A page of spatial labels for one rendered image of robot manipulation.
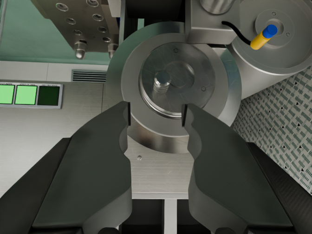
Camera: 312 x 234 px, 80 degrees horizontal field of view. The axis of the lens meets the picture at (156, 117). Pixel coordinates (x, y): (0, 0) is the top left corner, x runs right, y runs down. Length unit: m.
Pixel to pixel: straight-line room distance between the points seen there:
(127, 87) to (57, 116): 0.40
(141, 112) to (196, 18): 0.10
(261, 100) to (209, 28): 0.22
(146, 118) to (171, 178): 0.36
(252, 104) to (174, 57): 0.25
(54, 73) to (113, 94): 3.18
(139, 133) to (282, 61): 0.19
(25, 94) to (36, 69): 2.89
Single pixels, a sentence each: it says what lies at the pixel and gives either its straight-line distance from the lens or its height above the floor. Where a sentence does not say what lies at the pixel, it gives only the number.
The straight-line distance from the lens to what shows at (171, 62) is 0.19.
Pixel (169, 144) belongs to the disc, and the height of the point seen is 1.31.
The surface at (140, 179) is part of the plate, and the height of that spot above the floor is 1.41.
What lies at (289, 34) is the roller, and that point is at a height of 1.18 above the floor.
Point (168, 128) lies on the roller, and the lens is 0.19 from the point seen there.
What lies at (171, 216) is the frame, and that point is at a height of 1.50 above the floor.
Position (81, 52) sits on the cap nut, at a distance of 0.60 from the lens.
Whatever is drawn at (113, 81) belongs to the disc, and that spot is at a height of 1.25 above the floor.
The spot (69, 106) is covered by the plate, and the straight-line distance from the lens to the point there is 0.57.
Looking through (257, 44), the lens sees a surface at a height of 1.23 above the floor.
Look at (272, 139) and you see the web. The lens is 0.36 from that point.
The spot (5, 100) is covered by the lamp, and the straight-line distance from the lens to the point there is 0.65.
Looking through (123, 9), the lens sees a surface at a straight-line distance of 0.25.
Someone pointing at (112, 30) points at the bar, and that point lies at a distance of 0.50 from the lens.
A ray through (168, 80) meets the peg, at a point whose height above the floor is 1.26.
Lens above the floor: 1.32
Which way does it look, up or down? 9 degrees down
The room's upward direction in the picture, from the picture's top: 179 degrees counter-clockwise
